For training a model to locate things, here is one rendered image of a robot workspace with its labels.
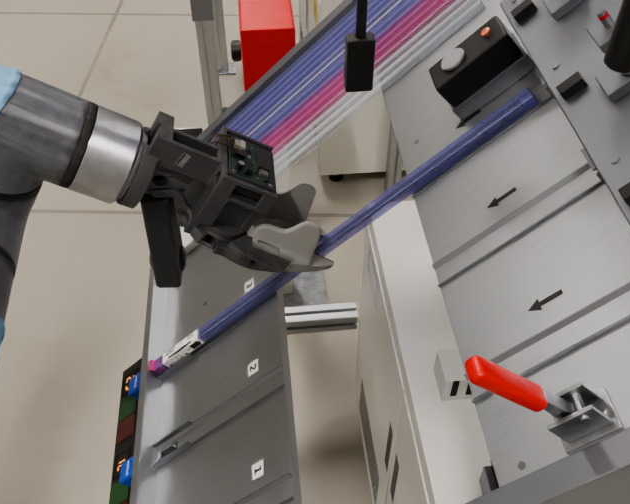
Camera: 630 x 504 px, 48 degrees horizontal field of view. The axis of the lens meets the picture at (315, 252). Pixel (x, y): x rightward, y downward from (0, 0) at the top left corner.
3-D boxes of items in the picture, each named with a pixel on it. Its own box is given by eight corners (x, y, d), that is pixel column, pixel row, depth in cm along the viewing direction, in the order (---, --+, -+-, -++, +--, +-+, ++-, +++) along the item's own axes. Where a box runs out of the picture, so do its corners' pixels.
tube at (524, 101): (159, 375, 82) (151, 371, 82) (159, 365, 83) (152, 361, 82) (539, 103, 60) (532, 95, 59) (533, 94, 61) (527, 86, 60)
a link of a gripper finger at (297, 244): (359, 254, 65) (272, 212, 62) (325, 293, 69) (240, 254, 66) (358, 232, 68) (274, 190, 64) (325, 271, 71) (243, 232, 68)
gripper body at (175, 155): (285, 202, 61) (152, 150, 56) (238, 264, 66) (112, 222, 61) (279, 148, 66) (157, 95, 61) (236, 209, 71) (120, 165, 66)
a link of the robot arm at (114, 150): (60, 206, 59) (74, 146, 65) (114, 224, 61) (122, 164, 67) (92, 141, 55) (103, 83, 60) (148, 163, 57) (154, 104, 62)
